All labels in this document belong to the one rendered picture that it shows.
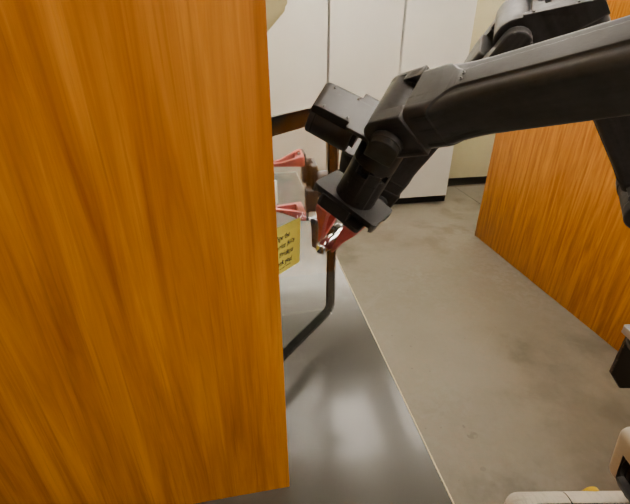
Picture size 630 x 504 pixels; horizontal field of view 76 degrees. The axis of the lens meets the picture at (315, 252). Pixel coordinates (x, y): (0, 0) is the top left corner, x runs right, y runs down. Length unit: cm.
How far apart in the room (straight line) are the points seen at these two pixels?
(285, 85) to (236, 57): 323
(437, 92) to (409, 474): 50
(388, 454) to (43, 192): 54
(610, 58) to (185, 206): 32
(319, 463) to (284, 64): 320
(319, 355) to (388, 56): 319
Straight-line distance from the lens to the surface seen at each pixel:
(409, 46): 380
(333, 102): 49
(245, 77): 33
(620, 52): 33
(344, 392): 73
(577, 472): 203
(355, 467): 65
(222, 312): 41
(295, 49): 355
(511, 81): 36
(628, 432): 105
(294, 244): 61
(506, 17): 67
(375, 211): 56
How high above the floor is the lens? 148
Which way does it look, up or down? 28 degrees down
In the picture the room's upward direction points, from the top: straight up
